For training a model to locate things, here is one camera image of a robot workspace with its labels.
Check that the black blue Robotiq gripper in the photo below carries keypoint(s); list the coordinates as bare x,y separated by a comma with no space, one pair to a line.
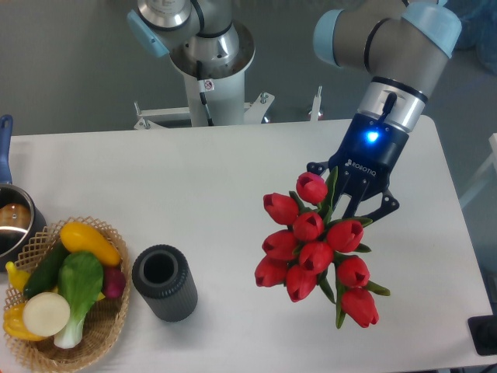
365,159

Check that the red tulip bouquet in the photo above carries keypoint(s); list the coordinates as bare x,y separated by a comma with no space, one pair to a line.
313,250

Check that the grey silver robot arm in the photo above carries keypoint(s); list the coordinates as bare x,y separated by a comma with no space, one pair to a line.
404,45

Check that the dark grey ribbed vase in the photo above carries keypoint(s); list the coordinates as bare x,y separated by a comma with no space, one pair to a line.
162,277

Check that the black device at table edge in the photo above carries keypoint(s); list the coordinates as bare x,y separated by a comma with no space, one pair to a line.
483,334

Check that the blue plastic bag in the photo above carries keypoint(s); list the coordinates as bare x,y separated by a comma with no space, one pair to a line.
478,20

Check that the purple red radish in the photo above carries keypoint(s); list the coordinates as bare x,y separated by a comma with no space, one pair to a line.
114,283

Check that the yellow squash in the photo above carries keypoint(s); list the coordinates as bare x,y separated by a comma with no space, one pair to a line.
77,237

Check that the green bok choy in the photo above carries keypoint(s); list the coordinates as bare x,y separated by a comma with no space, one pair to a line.
80,281

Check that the dark green cucumber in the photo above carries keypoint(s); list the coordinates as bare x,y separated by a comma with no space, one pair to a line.
45,276

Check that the white onion half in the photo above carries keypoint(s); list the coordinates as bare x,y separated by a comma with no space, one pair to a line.
46,314

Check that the yellow banana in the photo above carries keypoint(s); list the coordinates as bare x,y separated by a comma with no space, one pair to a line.
17,278

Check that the yellow bell pepper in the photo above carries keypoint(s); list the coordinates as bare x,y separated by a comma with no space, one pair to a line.
14,326

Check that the white frame at right edge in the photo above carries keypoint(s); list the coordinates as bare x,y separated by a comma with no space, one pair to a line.
481,177

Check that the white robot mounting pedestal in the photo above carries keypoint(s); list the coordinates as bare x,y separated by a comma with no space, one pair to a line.
213,72

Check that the blue handled steel saucepan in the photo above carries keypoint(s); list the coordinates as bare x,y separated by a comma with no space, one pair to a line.
20,218

